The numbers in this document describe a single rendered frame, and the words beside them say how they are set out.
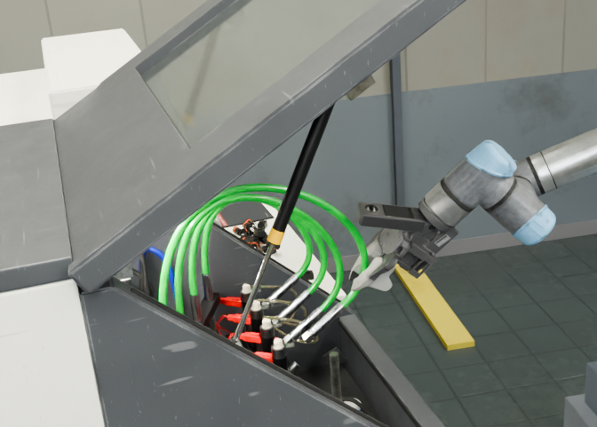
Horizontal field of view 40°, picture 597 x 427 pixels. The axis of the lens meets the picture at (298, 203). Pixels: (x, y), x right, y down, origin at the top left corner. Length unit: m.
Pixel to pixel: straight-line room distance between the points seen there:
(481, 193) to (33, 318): 0.76
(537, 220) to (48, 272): 0.82
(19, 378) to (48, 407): 0.05
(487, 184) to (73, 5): 2.70
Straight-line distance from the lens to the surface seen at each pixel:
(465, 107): 4.18
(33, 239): 1.09
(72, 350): 1.07
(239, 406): 1.15
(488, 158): 1.40
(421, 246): 1.48
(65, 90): 1.67
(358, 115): 4.02
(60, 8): 3.83
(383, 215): 1.43
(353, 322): 1.90
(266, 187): 1.40
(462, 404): 3.28
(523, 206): 1.44
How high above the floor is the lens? 1.89
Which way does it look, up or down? 21 degrees down
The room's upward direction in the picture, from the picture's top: 5 degrees counter-clockwise
